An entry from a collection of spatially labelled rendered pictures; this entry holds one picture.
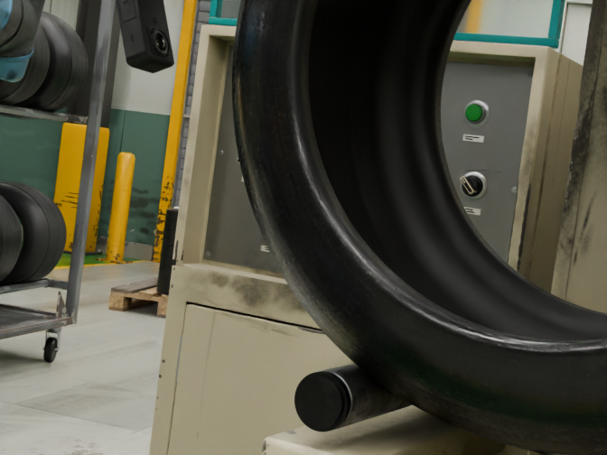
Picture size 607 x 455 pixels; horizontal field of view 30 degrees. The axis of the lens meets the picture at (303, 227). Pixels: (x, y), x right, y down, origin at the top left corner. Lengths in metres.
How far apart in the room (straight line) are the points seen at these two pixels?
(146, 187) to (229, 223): 9.17
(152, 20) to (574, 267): 0.47
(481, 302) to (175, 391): 0.81
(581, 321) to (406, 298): 0.28
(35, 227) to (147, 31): 4.21
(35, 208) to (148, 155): 5.73
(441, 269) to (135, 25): 0.36
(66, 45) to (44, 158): 6.26
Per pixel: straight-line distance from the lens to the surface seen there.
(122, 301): 7.41
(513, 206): 1.57
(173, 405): 1.78
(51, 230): 5.28
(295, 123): 0.84
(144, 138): 10.96
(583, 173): 1.15
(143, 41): 1.04
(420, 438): 0.94
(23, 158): 11.61
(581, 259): 1.15
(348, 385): 0.84
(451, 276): 1.07
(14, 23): 1.07
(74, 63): 5.29
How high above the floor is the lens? 1.07
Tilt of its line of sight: 3 degrees down
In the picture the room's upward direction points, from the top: 7 degrees clockwise
